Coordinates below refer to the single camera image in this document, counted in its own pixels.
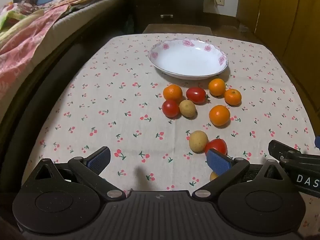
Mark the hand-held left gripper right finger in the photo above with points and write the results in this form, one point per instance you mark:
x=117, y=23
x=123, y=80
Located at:
x=217, y=163

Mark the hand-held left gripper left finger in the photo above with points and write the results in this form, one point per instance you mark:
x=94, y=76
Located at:
x=100, y=158

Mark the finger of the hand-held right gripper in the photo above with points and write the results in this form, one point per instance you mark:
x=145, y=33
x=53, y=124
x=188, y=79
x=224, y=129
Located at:
x=318, y=142
x=277, y=147

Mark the tan longan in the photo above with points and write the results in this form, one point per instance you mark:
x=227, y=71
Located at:
x=187, y=108
x=198, y=141
x=213, y=176

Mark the red cherry tomato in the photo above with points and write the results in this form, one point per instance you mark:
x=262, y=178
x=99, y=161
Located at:
x=171, y=108
x=196, y=95
x=216, y=145

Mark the orange mandarin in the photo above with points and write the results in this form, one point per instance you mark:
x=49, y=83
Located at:
x=232, y=96
x=172, y=92
x=217, y=87
x=219, y=115

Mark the white floral rim plate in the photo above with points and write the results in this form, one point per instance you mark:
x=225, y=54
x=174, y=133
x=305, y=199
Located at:
x=187, y=60

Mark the cherry print tablecloth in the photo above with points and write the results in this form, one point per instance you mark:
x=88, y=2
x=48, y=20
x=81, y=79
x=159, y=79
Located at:
x=112, y=120

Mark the yellow wooden wardrobe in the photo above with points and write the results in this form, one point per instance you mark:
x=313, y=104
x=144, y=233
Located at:
x=282, y=17

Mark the pink floral blanket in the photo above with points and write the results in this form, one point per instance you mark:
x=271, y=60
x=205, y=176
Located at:
x=25, y=42

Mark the dark wooden low table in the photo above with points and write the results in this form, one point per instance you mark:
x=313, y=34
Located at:
x=175, y=28

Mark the beige bed mattress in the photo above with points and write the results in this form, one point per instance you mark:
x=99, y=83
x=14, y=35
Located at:
x=75, y=17

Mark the green yellow blanket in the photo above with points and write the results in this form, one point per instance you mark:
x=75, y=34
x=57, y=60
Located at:
x=10, y=27

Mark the dark wooden nightstand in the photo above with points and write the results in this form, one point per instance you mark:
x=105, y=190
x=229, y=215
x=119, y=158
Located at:
x=180, y=2

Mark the dark bed frame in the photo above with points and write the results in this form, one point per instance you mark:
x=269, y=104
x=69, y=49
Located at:
x=50, y=80

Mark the white wall outlet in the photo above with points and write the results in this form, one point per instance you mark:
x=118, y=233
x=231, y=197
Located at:
x=219, y=0

